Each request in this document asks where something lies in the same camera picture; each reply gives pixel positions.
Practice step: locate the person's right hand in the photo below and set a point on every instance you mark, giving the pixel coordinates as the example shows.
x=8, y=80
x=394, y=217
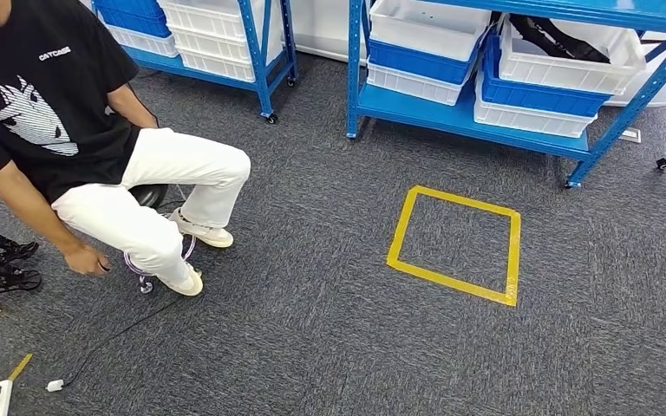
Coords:
x=87, y=261

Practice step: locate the person's left forearm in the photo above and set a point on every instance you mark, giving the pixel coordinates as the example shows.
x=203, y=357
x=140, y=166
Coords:
x=132, y=109

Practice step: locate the person's right forearm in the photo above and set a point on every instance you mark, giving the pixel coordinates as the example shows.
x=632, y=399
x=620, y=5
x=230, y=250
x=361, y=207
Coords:
x=46, y=227

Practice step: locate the blue metal shelf rack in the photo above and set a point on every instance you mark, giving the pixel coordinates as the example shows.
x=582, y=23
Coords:
x=453, y=117

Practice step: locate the black humanoid robot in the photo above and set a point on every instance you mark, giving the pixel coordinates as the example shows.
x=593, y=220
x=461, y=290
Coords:
x=20, y=251

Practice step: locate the chrome stool with black seat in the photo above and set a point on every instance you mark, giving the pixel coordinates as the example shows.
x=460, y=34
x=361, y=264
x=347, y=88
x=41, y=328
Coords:
x=149, y=195

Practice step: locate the short yellow tape strip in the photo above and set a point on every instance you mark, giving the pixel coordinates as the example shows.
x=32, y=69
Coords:
x=20, y=367

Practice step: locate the small white plug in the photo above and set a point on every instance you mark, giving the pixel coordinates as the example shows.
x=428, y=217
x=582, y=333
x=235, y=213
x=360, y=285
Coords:
x=54, y=385

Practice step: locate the person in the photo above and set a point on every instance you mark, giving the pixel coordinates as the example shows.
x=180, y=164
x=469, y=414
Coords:
x=40, y=69

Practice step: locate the yellow floor tape square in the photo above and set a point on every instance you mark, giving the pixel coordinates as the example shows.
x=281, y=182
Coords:
x=402, y=229

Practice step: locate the black trim strips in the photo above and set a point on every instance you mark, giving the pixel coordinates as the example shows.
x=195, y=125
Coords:
x=557, y=40

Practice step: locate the silver floor socket plate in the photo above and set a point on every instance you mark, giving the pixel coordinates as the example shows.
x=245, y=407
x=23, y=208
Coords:
x=630, y=135

